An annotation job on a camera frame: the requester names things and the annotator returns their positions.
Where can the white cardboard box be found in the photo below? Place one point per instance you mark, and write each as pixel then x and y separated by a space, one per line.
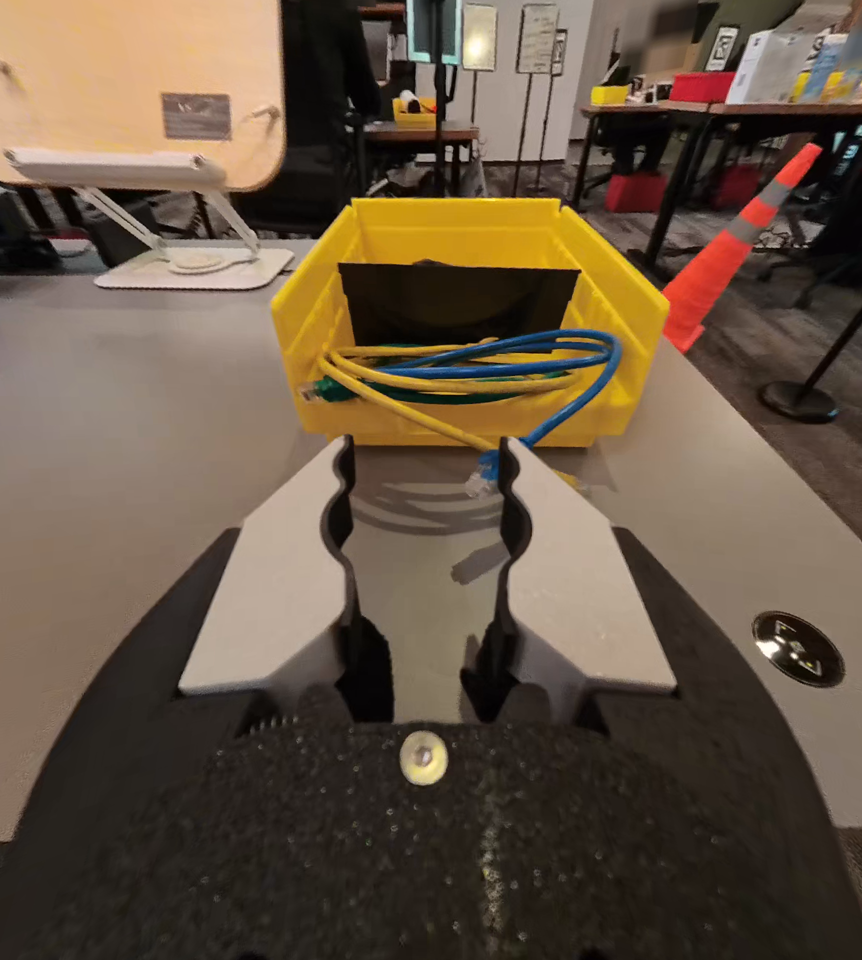
pixel 768 67

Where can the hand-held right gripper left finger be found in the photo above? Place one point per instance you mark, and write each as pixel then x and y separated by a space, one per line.
pixel 266 600

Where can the small brown table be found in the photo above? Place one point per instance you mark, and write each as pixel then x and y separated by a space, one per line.
pixel 416 133

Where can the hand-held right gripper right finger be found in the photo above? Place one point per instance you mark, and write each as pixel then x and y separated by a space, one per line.
pixel 588 600

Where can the black divider panel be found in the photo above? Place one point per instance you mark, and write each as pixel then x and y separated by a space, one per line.
pixel 461 300

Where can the teal framed screen on stand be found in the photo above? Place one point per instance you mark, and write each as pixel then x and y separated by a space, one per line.
pixel 435 30

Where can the long brown table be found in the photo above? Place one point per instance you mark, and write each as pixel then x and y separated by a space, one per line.
pixel 776 109

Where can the yellow plastic bin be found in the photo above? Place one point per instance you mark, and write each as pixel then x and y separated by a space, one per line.
pixel 611 259

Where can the small yellow bin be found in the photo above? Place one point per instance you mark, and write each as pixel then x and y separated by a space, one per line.
pixel 412 118
pixel 609 94

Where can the round black desk button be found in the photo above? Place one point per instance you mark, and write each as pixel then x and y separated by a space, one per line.
pixel 798 649

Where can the white sign on stand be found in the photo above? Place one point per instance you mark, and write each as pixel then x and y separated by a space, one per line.
pixel 537 37
pixel 480 37

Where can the red plastic bin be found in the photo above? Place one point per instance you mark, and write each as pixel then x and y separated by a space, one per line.
pixel 635 193
pixel 735 187
pixel 701 87

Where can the orange traffic cone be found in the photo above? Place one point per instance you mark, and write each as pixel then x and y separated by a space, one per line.
pixel 716 270

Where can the printed tag card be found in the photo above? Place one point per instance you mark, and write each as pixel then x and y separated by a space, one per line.
pixel 723 46

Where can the black stanchion post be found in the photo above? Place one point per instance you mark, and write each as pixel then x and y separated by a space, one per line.
pixel 798 397

